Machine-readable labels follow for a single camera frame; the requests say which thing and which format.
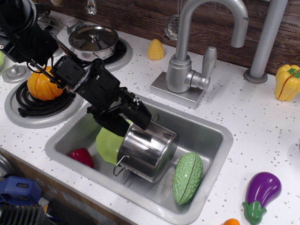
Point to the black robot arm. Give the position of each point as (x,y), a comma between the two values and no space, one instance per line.
(23,40)

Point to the purple toy eggplant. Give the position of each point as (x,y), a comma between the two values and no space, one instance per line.
(263,188)

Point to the light green plastic plate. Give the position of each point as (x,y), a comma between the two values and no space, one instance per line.
(108,144)

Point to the grey vertical pole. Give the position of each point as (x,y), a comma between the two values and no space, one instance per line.
(256,74)

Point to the orange toy pumpkin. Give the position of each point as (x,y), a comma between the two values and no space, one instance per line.
(41,87)

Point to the yellow toy bell pepper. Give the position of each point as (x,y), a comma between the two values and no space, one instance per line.
(287,82)

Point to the red toy pepper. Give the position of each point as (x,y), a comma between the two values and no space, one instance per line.
(83,156)

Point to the blue clamp tool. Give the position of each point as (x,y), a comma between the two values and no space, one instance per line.
(19,191)

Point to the yellow toy corn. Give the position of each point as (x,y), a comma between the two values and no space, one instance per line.
(155,50)

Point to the green toy bitter gourd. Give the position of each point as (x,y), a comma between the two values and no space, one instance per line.
(187,177)

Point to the lidded steel pot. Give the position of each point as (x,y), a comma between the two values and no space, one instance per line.
(44,19)
(92,42)

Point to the silver toy faucet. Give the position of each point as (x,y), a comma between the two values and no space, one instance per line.
(180,83)

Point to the front stove burner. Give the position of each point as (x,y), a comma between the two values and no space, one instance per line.
(26,111)

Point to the lidded steel pot back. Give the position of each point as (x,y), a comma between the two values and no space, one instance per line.
(44,19)

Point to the lidded steel pot middle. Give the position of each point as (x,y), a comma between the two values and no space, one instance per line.
(92,42)

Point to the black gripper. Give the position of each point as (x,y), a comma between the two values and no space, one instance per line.
(101,89)

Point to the hanging clear strainer spoon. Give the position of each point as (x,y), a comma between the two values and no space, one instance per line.
(172,23)

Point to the grey stove knob lower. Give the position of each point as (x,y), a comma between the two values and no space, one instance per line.
(16,74)

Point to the orange toy fruit bottom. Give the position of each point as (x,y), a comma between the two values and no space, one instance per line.
(231,221)

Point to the grey metal sink basin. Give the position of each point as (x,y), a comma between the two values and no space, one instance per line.
(133,198)

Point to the stainless steel pot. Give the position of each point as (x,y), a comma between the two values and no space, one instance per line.
(147,153)

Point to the hanging clear utensil left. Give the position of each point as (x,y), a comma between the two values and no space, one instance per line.
(91,7)

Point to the light green object left edge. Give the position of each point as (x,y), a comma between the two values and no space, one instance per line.
(2,61)

